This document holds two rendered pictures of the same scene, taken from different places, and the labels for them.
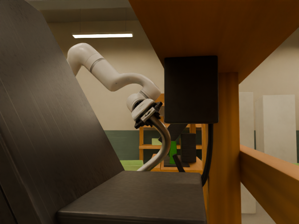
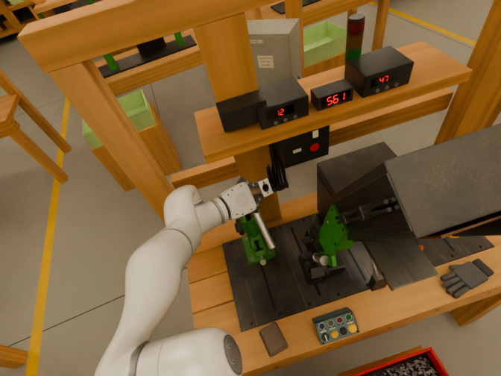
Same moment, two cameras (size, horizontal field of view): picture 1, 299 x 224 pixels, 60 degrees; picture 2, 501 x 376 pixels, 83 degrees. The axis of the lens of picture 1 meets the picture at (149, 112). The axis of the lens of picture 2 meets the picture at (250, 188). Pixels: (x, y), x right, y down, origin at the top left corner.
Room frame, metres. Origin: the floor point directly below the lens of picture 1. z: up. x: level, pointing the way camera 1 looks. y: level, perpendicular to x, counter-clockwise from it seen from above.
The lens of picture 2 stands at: (1.03, 0.59, 2.11)
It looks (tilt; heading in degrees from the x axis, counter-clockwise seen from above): 49 degrees down; 258
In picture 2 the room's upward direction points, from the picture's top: 16 degrees counter-clockwise
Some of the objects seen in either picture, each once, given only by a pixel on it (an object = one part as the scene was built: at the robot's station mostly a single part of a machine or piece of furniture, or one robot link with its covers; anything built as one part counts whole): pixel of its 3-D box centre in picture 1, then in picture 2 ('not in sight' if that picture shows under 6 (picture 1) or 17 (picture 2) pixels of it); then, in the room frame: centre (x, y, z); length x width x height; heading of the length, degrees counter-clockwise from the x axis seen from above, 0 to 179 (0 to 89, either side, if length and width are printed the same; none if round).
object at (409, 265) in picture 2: not in sight; (382, 233); (0.52, 0.23, 1.11); 0.39 x 0.16 x 0.03; 80
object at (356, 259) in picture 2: not in sight; (344, 245); (0.58, 0.12, 0.89); 1.10 x 0.42 x 0.02; 170
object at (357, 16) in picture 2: not in sight; (355, 24); (0.41, -0.16, 1.71); 0.05 x 0.05 x 0.04
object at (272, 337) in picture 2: not in sight; (273, 338); (1.06, 0.31, 0.91); 0.10 x 0.08 x 0.03; 91
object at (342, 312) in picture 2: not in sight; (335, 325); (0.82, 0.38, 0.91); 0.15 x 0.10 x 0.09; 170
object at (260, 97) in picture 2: not in sight; (242, 110); (0.83, -0.15, 1.59); 0.15 x 0.07 x 0.07; 170
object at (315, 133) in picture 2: (190, 94); (300, 136); (0.66, -0.10, 1.42); 0.17 x 0.12 x 0.15; 170
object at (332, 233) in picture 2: not in sight; (339, 230); (0.67, 0.17, 1.17); 0.13 x 0.12 x 0.20; 170
